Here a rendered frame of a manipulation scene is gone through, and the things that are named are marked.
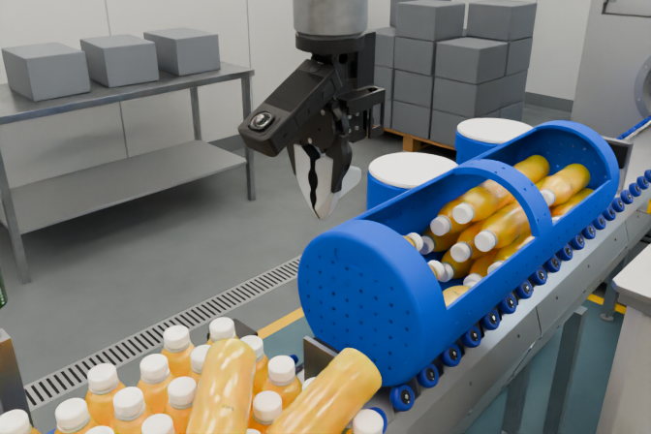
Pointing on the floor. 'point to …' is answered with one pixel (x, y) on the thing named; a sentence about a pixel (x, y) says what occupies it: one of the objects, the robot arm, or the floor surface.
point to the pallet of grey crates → (450, 65)
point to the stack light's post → (11, 380)
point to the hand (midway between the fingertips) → (316, 211)
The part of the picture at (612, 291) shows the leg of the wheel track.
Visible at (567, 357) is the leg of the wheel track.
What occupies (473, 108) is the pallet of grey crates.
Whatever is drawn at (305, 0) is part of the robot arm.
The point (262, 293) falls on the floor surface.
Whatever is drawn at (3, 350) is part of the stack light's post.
